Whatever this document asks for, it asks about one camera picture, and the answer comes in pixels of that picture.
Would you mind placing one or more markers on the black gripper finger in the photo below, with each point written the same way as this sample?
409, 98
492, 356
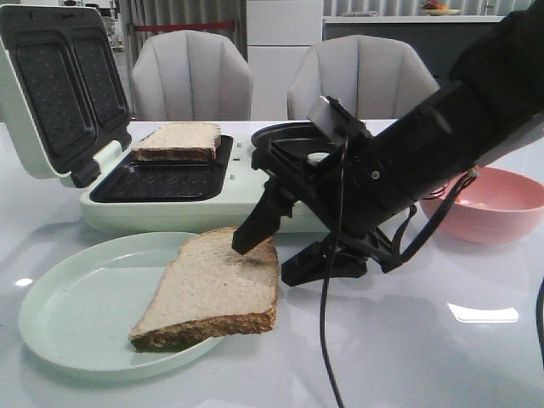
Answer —
265, 219
317, 261

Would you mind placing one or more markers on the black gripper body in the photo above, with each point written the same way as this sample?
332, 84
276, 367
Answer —
351, 191

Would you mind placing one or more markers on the bread slice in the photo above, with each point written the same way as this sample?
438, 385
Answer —
210, 290
180, 141

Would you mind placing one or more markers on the pink plastic bowl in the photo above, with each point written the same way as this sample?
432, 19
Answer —
499, 206

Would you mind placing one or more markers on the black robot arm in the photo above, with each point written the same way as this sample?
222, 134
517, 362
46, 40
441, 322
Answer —
489, 107

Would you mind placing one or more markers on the mint green breakfast maker base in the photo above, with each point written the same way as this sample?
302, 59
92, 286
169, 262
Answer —
134, 196

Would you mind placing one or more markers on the black round frying pan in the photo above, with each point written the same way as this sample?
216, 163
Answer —
299, 139

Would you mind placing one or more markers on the right grey upholstered chair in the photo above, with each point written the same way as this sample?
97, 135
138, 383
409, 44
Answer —
372, 77

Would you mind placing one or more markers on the grey upholstered chair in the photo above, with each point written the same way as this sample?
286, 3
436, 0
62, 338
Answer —
191, 76
372, 77

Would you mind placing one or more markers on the white refrigerator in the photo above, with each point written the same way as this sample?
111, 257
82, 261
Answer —
278, 34

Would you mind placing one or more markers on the left grey upholstered chair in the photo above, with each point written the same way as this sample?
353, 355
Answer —
191, 76

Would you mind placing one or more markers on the grey kitchen counter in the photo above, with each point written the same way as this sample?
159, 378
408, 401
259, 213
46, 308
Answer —
439, 40

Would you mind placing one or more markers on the fruit plate on counter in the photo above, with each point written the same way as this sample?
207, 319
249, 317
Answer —
435, 8

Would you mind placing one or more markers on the mint green round plate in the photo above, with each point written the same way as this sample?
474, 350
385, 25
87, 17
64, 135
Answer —
77, 316

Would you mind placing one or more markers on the red barrier belt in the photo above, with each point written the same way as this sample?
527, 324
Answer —
222, 25

